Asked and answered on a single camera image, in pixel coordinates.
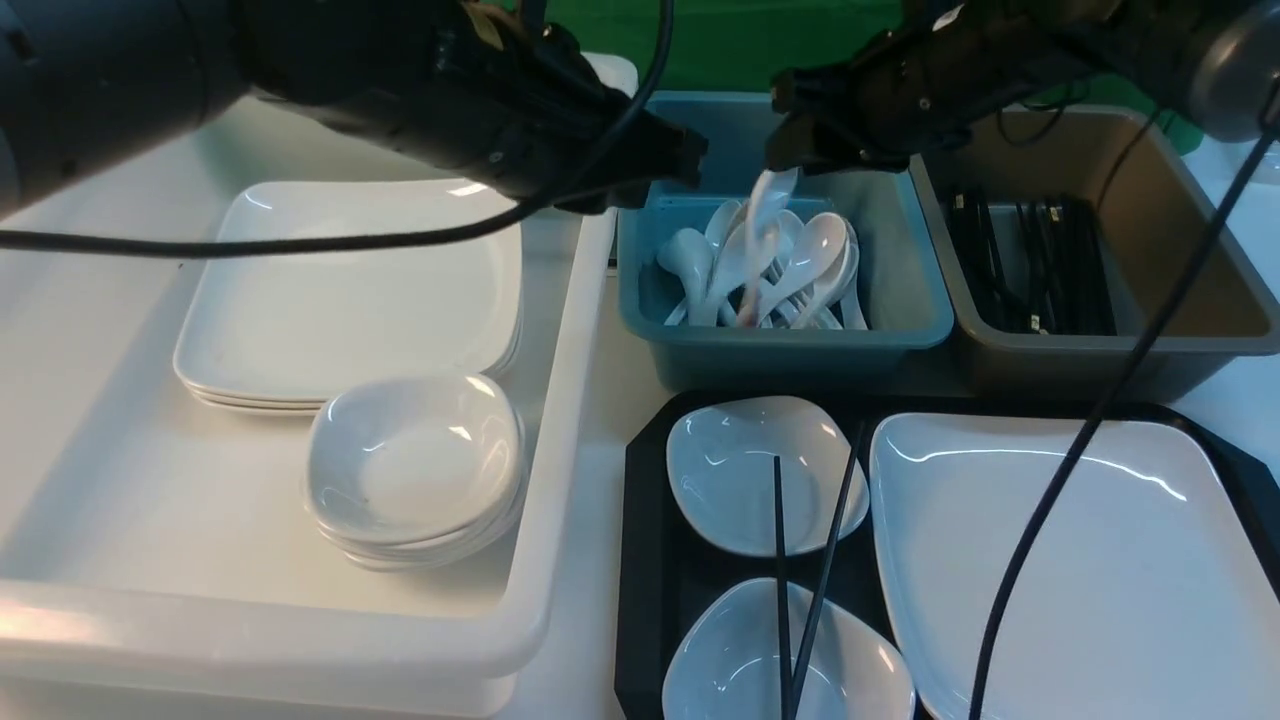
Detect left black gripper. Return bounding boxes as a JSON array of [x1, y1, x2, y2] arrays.
[[401, 5, 709, 214]]

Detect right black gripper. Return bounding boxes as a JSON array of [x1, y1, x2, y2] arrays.
[[765, 1, 1082, 176]]

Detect white ceramic soup spoon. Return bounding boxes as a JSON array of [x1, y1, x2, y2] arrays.
[[737, 167, 801, 327]]

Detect white bowl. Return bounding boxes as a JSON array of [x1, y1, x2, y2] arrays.
[[300, 373, 525, 547], [666, 396, 851, 559], [662, 578, 916, 719]]

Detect large white rice plate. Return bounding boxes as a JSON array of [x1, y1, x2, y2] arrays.
[[869, 413, 1279, 719]]

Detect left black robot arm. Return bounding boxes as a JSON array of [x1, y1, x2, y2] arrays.
[[1, 1, 708, 214]]

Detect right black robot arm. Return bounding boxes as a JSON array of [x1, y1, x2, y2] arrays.
[[765, 1, 1277, 176]]

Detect top white square plate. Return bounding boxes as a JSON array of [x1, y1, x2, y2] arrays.
[[173, 179, 524, 398]]

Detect white square plate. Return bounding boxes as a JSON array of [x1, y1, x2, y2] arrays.
[[188, 391, 324, 416], [178, 331, 524, 406], [173, 179, 524, 398]]

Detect middle white square plate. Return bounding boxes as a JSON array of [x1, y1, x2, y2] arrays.
[[178, 331, 524, 406]]

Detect bottom white square plate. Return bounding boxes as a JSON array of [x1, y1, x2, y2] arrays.
[[188, 391, 324, 416]]

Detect teal plastic bin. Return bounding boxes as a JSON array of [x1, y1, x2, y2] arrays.
[[616, 91, 954, 393]]

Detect green backdrop cloth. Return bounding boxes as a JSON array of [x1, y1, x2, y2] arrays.
[[500, 0, 1206, 156]]

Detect pile of white spoons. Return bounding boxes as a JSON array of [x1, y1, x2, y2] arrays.
[[655, 199, 868, 331]]

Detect pile of black chopsticks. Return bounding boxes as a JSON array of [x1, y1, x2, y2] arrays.
[[945, 184, 1117, 336]]

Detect brown plastic bin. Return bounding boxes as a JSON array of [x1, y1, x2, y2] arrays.
[[908, 104, 1280, 401]]

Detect lower stacked white bowls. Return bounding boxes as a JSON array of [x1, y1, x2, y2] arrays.
[[317, 427, 529, 573]]

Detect black serving tray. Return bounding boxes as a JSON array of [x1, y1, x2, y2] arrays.
[[614, 389, 1279, 719]]

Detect large white plastic tub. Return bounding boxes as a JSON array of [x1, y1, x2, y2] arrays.
[[0, 50, 641, 719]]

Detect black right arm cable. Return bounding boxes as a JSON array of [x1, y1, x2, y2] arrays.
[[966, 90, 1280, 720]]

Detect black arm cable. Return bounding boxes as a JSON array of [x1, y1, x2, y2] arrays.
[[0, 0, 676, 259], [966, 90, 1280, 720]]

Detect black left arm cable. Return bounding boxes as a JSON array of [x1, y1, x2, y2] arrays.
[[0, 0, 676, 259]]

